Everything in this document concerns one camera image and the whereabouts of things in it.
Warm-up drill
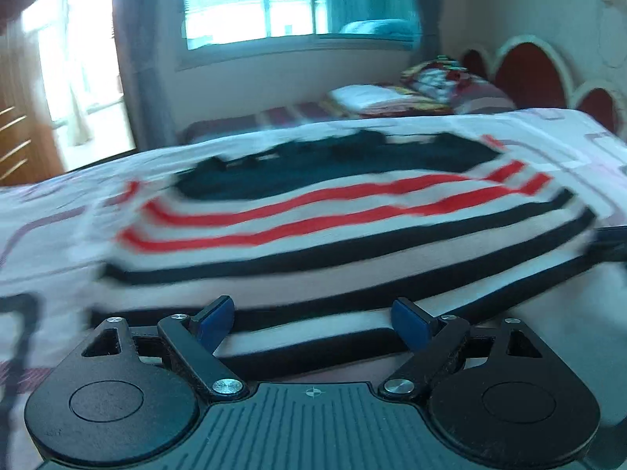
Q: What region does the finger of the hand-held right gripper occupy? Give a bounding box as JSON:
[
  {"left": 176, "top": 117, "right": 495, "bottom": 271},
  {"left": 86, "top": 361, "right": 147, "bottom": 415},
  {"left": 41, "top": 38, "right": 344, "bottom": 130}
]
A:
[{"left": 585, "top": 225, "right": 627, "bottom": 269}]

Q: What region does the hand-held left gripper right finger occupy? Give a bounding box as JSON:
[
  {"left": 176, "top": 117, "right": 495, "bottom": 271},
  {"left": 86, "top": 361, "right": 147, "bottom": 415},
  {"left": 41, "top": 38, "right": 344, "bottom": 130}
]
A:
[{"left": 378, "top": 296, "right": 544, "bottom": 400}]

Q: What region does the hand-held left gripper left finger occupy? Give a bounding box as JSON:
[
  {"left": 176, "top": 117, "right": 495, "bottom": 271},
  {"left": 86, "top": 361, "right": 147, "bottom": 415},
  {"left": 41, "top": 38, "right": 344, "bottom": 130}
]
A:
[{"left": 78, "top": 295, "right": 246, "bottom": 399}]

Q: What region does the striped knit sweater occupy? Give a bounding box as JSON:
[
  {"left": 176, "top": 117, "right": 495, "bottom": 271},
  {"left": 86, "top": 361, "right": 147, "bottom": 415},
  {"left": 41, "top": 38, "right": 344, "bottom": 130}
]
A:
[{"left": 87, "top": 130, "right": 604, "bottom": 389}]

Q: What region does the patterned bedsheet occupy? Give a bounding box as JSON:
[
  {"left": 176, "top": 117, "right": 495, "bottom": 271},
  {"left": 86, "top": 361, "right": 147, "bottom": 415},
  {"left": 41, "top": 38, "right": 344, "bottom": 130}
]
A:
[{"left": 0, "top": 108, "right": 627, "bottom": 466}]

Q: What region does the red scalloped headboard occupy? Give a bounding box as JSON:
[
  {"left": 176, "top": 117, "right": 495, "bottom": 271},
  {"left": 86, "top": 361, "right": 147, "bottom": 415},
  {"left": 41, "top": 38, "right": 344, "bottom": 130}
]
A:
[{"left": 458, "top": 34, "right": 627, "bottom": 134}]

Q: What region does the striped mattress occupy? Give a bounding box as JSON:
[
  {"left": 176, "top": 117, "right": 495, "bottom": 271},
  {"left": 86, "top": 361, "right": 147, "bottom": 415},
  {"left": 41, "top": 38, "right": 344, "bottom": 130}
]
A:
[{"left": 180, "top": 100, "right": 354, "bottom": 146}]

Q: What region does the colourful crumpled cloth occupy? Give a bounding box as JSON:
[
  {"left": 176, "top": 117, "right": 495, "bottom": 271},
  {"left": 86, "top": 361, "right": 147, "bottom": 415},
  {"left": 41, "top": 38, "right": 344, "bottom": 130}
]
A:
[{"left": 400, "top": 56, "right": 473, "bottom": 90}]

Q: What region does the white sheer curtain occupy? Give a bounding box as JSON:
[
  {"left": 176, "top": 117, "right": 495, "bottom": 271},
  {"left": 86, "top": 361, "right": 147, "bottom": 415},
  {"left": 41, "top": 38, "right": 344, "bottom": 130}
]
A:
[{"left": 61, "top": 0, "right": 96, "bottom": 146}]

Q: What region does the brown wooden door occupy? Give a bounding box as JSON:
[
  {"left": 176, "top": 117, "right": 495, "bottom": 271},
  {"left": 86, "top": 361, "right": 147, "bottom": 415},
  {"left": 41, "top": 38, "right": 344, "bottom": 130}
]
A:
[{"left": 0, "top": 22, "right": 65, "bottom": 188}]

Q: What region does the blue quilt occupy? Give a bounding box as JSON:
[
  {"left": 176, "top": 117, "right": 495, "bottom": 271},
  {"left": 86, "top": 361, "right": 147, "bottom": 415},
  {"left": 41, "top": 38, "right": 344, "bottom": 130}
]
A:
[{"left": 338, "top": 18, "right": 418, "bottom": 38}]

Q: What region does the sliding glass window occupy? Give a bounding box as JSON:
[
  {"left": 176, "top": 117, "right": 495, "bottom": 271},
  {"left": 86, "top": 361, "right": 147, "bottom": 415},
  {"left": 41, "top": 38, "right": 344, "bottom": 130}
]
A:
[{"left": 175, "top": 0, "right": 423, "bottom": 54}]

